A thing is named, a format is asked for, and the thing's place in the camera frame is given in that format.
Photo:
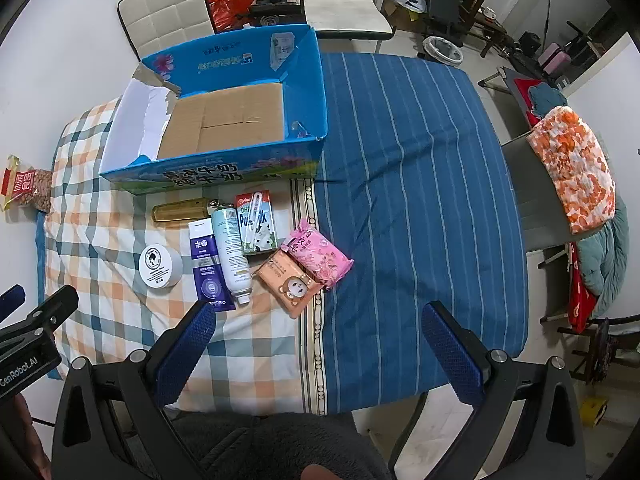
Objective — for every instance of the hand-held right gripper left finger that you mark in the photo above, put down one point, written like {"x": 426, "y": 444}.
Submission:
{"x": 187, "y": 345}

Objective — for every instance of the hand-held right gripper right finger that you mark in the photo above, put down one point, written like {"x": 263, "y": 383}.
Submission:
{"x": 450, "y": 355}

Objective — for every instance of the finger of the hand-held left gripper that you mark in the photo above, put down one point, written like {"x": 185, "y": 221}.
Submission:
{"x": 50, "y": 307}
{"x": 11, "y": 297}

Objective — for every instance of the purple toothpaste box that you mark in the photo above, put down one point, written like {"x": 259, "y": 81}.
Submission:
{"x": 210, "y": 285}

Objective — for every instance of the white cream jar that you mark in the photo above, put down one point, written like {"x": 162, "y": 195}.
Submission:
{"x": 160, "y": 265}

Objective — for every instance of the white spray can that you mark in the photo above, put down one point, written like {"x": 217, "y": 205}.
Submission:
{"x": 230, "y": 250}

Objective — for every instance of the orange wet wipes packet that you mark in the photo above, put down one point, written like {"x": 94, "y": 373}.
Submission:
{"x": 290, "y": 282}

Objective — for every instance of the small milk carton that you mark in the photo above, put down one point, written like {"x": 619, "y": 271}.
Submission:
{"x": 255, "y": 232}

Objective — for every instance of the amber liquid bottle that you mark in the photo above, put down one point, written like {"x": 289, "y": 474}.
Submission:
{"x": 180, "y": 211}

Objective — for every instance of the pink tissue packet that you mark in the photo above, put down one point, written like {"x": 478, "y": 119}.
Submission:
{"x": 317, "y": 255}

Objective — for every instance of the blue cardboard box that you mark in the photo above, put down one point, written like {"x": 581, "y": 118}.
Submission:
{"x": 225, "y": 120}

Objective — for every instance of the person's left hand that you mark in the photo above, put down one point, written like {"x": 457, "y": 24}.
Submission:
{"x": 27, "y": 440}

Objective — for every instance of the plaid checked cloth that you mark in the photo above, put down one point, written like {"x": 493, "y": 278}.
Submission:
{"x": 100, "y": 260}

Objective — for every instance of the bag of peanuts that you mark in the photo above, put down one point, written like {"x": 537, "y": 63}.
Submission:
{"x": 30, "y": 190}

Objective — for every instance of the person's grey fleece clothing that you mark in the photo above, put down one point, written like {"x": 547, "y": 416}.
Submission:
{"x": 260, "y": 445}

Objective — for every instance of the red cloth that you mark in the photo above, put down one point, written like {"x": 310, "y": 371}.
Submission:
{"x": 580, "y": 295}

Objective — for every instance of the blue striped cloth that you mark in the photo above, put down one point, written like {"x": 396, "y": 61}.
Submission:
{"x": 425, "y": 185}

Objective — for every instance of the teal blanket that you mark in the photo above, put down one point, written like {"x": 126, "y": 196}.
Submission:
{"x": 607, "y": 265}

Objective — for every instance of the orange floral quilt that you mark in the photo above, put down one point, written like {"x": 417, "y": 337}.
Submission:
{"x": 575, "y": 170}

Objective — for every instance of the dark chair with clothes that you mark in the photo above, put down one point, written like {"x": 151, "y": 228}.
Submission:
{"x": 522, "y": 85}

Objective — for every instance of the round waste bin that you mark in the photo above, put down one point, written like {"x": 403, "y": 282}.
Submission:
{"x": 441, "y": 50}

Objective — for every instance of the pink suitcase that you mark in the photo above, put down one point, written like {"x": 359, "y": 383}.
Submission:
{"x": 555, "y": 58}

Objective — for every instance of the white padded chair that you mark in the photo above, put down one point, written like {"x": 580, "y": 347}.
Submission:
{"x": 165, "y": 5}
{"x": 340, "y": 7}

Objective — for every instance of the red plastic bag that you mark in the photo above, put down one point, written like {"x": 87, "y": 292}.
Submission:
{"x": 225, "y": 7}

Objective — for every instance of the black dumbbell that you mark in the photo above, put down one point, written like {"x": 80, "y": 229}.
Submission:
{"x": 270, "y": 12}

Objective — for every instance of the white plastic bag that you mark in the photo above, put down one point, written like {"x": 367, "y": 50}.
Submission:
{"x": 407, "y": 1}

